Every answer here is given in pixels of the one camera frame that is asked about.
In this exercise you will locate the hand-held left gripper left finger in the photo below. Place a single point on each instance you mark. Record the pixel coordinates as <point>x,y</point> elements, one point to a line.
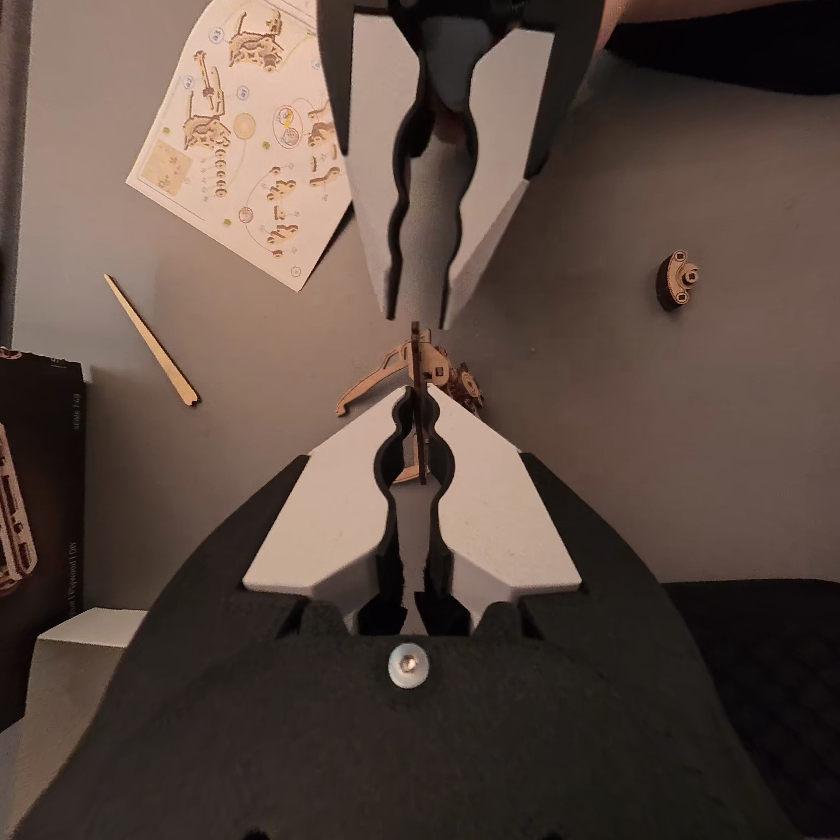
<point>328,525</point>

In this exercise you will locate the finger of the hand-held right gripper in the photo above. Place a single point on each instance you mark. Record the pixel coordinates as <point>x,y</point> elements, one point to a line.
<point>499,197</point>
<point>371,197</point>

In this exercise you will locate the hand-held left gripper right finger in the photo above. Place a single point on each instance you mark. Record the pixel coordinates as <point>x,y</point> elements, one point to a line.
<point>499,525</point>

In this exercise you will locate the wooden model assembly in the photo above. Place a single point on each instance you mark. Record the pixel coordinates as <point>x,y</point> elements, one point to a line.
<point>433,367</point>

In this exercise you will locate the black model kit box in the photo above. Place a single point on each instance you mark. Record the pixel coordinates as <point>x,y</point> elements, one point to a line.
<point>46,492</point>

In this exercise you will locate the assembly instruction booklet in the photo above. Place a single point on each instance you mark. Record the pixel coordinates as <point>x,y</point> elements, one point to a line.
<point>216,164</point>

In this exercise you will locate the half-round wooden part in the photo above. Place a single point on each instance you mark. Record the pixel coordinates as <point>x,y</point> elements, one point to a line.
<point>676,282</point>

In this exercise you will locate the thin wooden stick tool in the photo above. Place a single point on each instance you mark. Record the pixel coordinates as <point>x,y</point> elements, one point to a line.
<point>148,334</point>

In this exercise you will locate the black padded cloth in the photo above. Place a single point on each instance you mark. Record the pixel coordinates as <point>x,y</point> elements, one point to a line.
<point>774,709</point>

